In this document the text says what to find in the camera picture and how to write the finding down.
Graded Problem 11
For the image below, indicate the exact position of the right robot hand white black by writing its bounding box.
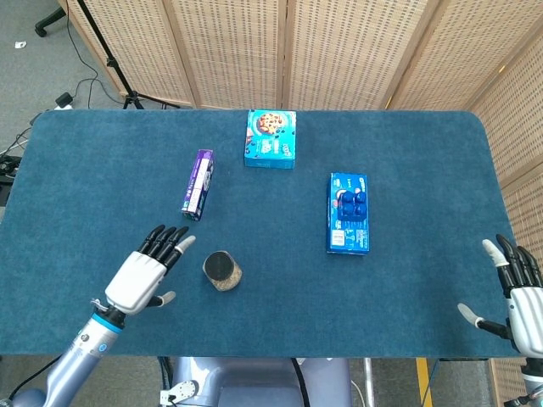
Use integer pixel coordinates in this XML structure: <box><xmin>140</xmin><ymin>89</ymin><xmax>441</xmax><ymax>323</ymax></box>
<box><xmin>456</xmin><ymin>233</ymin><xmax>543</xmax><ymax>357</ymax></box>

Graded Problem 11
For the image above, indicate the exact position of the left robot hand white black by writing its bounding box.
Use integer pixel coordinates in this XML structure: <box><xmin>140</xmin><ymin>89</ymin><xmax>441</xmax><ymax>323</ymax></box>
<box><xmin>91</xmin><ymin>225</ymin><xmax>197</xmax><ymax>315</ymax></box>

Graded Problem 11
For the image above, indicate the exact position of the brown jar with black lid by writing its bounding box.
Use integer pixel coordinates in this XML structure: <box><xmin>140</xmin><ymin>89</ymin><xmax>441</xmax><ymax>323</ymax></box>
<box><xmin>202</xmin><ymin>250</ymin><xmax>244</xmax><ymax>293</ymax></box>

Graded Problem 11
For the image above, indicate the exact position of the purple snack box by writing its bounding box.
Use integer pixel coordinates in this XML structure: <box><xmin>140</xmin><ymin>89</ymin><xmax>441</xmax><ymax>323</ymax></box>
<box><xmin>181</xmin><ymin>148</ymin><xmax>216</xmax><ymax>222</ymax></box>

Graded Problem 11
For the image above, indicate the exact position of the black equipment box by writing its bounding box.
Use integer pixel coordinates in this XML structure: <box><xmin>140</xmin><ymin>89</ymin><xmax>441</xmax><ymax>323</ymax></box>
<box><xmin>0</xmin><ymin>155</ymin><xmax>22</xmax><ymax>184</ymax></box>

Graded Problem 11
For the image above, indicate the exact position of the teal cookie box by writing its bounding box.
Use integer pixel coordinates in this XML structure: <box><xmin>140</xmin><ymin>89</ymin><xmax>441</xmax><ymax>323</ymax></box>
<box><xmin>244</xmin><ymin>109</ymin><xmax>298</xmax><ymax>171</ymax></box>

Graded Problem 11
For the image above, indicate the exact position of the blue cookie package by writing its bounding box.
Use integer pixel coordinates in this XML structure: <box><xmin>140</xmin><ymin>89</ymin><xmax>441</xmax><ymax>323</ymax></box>
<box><xmin>326</xmin><ymin>171</ymin><xmax>370</xmax><ymax>256</ymax></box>

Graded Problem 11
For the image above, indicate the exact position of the yellow floor tape strip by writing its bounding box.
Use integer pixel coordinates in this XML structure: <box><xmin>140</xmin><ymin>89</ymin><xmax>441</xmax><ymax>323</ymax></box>
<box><xmin>415</xmin><ymin>358</ymin><xmax>434</xmax><ymax>407</ymax></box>

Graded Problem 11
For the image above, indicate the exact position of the grey-blue robot torso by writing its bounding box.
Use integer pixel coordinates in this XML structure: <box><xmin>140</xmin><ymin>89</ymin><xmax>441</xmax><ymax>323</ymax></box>
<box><xmin>163</xmin><ymin>357</ymin><xmax>353</xmax><ymax>407</ymax></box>

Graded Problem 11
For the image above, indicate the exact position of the blue felt table mat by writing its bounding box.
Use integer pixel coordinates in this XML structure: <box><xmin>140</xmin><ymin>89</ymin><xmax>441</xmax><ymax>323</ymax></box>
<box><xmin>0</xmin><ymin>109</ymin><xmax>529</xmax><ymax>360</ymax></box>

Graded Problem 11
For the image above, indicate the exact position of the metal table leg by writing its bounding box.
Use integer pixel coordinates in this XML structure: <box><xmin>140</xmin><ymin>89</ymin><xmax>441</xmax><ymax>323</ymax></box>
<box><xmin>362</xmin><ymin>358</ymin><xmax>377</xmax><ymax>407</ymax></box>

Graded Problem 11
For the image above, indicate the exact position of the black tripod stand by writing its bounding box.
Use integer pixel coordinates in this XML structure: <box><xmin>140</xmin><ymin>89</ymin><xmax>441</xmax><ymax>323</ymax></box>
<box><xmin>76</xmin><ymin>0</ymin><xmax>182</xmax><ymax>110</ymax></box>

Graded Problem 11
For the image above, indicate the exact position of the black office chair base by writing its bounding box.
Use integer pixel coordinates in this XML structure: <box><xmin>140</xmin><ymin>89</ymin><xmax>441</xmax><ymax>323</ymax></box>
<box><xmin>34</xmin><ymin>6</ymin><xmax>67</xmax><ymax>38</ymax></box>

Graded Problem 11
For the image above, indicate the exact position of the white round torso bracket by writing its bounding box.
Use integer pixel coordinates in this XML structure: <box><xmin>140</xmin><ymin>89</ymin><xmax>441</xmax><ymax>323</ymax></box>
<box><xmin>160</xmin><ymin>380</ymin><xmax>199</xmax><ymax>404</ymax></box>

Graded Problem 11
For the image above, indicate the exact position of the black torso cable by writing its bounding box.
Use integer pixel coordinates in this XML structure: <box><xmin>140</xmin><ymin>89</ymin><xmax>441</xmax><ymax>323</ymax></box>
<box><xmin>290</xmin><ymin>358</ymin><xmax>310</xmax><ymax>407</ymax></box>

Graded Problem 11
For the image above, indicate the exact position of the black floor cable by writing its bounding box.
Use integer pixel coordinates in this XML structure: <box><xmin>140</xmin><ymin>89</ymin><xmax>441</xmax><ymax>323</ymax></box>
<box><xmin>65</xmin><ymin>12</ymin><xmax>126</xmax><ymax>107</ymax></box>

